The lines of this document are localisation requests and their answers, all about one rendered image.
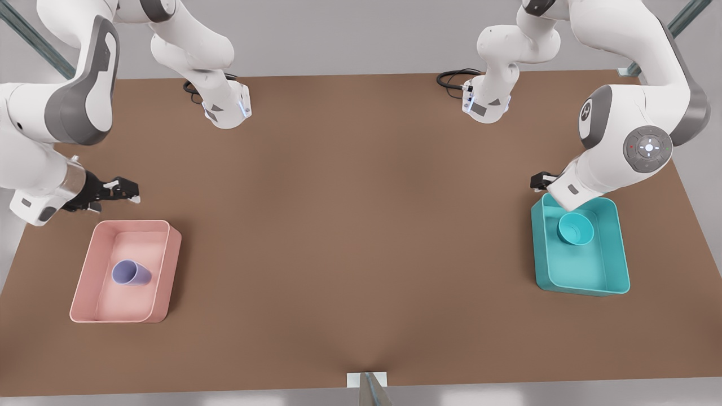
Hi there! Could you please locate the teal bowl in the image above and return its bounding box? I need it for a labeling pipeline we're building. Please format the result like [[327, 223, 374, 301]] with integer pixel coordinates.
[[557, 211, 595, 246]]

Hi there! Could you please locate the pink rectangular box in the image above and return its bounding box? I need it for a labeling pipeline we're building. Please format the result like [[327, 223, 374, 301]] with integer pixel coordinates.
[[69, 219, 183, 324]]

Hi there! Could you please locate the purple cup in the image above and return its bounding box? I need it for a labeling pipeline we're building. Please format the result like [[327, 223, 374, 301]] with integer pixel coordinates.
[[111, 259, 152, 287]]

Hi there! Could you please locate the teal rectangular box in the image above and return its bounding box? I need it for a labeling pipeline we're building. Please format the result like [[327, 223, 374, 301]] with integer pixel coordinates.
[[530, 193, 631, 297]]

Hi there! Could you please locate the black cable loop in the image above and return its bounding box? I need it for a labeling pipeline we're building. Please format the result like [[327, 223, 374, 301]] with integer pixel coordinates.
[[183, 73, 240, 105], [435, 68, 483, 102]]

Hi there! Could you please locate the silver frame post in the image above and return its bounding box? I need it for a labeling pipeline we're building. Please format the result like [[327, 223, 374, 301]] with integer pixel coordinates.
[[359, 372, 394, 406], [626, 0, 713, 77], [0, 0, 77, 80]]

